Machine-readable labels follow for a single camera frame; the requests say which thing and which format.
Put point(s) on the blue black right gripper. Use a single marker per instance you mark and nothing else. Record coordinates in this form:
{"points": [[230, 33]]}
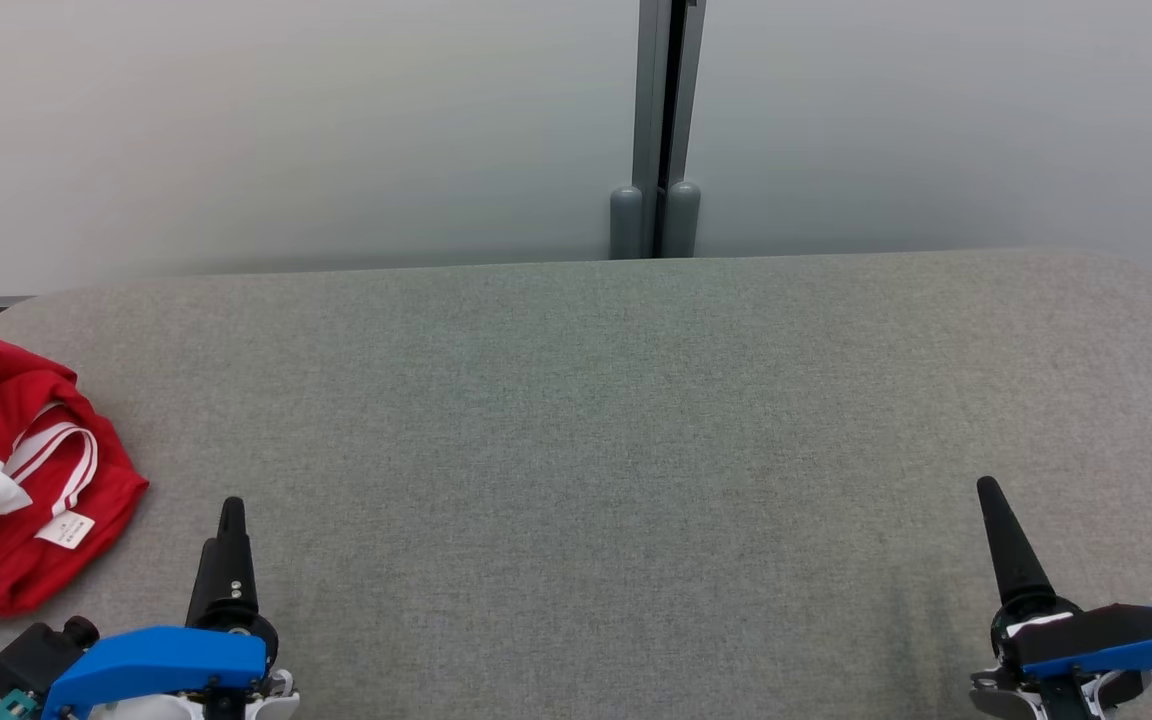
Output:
{"points": [[1096, 635]]}

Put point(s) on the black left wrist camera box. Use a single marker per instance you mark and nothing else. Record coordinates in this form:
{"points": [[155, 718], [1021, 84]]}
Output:
{"points": [[31, 660]]}

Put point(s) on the grey fabric-covered table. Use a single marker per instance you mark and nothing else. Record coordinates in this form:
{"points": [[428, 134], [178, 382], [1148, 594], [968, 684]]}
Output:
{"points": [[576, 450]]}

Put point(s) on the grey partition post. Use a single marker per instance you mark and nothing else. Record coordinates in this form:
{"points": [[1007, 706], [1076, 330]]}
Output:
{"points": [[658, 120]]}

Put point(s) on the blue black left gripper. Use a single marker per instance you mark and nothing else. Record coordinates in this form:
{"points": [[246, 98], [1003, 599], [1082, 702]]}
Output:
{"points": [[156, 660]]}

